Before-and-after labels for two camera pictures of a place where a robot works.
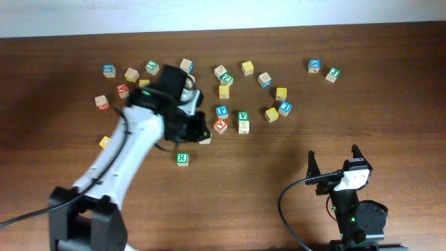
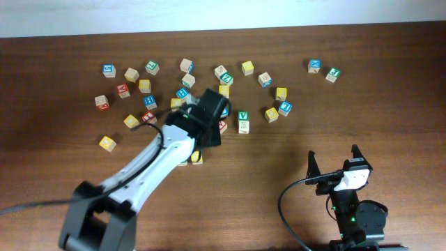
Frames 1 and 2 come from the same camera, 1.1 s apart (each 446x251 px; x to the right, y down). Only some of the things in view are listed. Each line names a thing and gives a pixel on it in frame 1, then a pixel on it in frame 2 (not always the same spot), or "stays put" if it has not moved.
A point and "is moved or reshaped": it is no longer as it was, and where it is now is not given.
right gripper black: (326, 183) stays put
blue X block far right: (313, 65) stays put
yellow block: (247, 67) stays put
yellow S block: (206, 141) is moved or reshaped
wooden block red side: (102, 102) stays put
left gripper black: (196, 132) to (217, 141)
